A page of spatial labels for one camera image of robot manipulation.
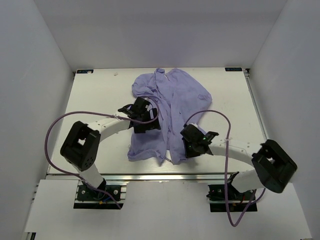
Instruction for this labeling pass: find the white front cover board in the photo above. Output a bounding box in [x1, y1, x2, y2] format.
[25, 180, 311, 240]

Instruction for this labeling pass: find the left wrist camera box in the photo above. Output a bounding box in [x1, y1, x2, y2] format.
[130, 97, 151, 116]

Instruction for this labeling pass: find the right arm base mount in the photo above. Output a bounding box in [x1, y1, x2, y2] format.
[206, 174, 259, 213]

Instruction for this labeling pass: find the aluminium table front rail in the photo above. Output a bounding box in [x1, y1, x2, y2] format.
[46, 171, 283, 182]

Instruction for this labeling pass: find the dark left corner label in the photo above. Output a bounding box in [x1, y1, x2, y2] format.
[76, 69, 94, 74]

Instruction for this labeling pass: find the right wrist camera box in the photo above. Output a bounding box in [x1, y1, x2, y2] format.
[180, 124, 205, 143]

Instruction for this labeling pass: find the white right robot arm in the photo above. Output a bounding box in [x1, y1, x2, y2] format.
[180, 129, 298, 200]

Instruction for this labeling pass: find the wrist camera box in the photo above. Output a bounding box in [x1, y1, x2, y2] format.
[130, 97, 151, 116]
[180, 124, 205, 143]

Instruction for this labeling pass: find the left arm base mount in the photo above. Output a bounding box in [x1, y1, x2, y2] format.
[73, 181, 127, 210]

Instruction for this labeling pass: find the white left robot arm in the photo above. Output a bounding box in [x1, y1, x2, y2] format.
[60, 107, 161, 200]

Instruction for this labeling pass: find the dark table corner label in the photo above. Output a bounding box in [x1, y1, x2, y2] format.
[224, 67, 243, 72]

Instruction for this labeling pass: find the lilac zip jacket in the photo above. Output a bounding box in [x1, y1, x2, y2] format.
[127, 68, 213, 165]

